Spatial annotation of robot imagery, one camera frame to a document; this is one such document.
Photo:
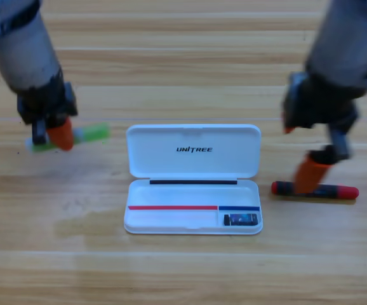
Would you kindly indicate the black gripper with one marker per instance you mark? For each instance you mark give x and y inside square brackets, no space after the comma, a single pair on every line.
[320,105]
[47,101]

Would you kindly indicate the red black marker pen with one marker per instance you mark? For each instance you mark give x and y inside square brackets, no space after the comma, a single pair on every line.
[342,191]

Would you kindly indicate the black eraser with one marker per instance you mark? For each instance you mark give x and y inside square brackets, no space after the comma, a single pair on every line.
[240,220]

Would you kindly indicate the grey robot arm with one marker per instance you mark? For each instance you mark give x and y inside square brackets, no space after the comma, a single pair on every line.
[348,41]
[18,47]

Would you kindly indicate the white Unitree pencil case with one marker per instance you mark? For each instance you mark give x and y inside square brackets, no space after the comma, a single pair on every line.
[193,193]

